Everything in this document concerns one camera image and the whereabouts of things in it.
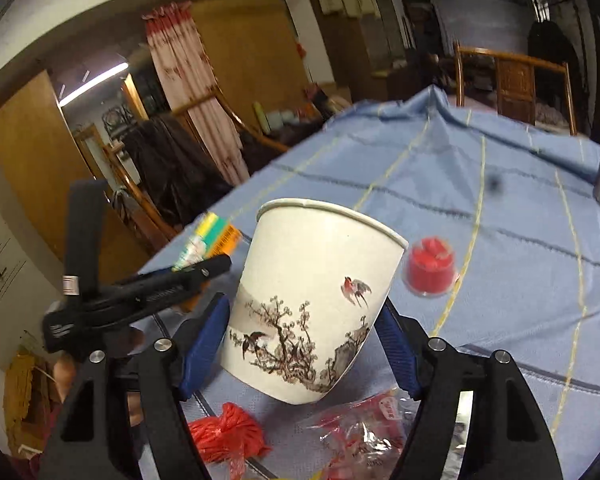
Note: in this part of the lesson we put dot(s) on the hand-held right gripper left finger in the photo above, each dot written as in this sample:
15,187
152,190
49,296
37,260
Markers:
205,345

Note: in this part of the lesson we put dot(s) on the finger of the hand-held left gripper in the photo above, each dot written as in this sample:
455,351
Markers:
86,230
180,280

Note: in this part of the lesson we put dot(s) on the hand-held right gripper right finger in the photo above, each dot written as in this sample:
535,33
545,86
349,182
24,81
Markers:
395,355

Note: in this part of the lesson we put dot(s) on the red jelly cup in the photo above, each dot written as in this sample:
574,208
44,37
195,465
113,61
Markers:
430,267

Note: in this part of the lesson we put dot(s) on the white paper cup with painting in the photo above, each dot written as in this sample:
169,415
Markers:
305,285

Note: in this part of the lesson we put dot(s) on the person's left hand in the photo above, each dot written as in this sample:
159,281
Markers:
64,377

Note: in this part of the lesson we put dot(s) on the yellow green orange packet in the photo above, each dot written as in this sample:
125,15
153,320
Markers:
215,235

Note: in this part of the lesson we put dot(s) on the yellow woven basket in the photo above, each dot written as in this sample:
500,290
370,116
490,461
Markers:
25,395

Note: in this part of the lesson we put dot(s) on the clear red-printed plastic wrapper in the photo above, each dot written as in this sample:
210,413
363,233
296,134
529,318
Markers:
360,435

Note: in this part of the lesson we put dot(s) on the dark brown jacket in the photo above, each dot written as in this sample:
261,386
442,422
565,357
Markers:
170,165

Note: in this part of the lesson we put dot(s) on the blue striped tablecloth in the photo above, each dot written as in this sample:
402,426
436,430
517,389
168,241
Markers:
505,260

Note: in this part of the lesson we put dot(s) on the ceiling light tube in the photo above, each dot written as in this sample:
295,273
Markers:
92,84

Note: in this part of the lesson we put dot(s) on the curved wooden armchair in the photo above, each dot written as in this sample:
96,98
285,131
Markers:
230,115

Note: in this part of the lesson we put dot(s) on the green bottle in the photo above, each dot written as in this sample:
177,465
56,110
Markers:
261,116

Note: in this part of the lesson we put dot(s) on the pink flowered curtain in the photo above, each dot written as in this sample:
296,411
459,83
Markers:
185,75

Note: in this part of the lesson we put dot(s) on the carved wooden chair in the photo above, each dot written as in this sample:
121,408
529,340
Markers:
515,80

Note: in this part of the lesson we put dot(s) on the black hanging jacket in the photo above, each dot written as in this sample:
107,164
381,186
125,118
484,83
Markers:
555,60

